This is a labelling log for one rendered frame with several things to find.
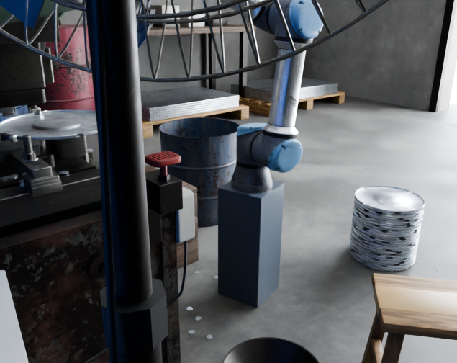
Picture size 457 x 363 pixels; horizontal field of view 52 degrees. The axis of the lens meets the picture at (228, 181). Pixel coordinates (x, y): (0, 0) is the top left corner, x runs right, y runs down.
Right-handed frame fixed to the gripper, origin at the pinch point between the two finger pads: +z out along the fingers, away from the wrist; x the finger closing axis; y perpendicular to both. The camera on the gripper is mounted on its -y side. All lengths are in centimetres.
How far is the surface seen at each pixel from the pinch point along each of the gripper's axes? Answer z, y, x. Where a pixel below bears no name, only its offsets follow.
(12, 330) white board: 51, -47, -3
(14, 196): 26.4, -38.1, 5.4
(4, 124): 23.8, -11.1, 21.8
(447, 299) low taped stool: 29, -13, -103
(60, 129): 18.5, -14.9, 6.9
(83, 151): 24.0, -10.1, 1.3
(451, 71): -29, 394, -246
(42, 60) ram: 3.1, -17.4, 13.3
